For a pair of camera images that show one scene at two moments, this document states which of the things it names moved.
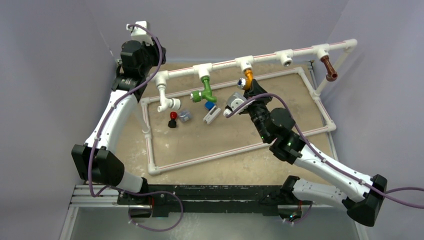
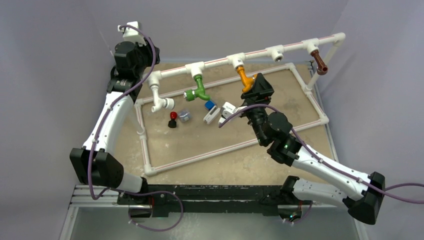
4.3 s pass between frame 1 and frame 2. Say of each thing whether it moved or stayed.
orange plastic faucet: moved
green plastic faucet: moved
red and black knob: stayed
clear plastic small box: stayed
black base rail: stayed
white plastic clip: stayed
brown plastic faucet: moved
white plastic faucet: moved
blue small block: stayed
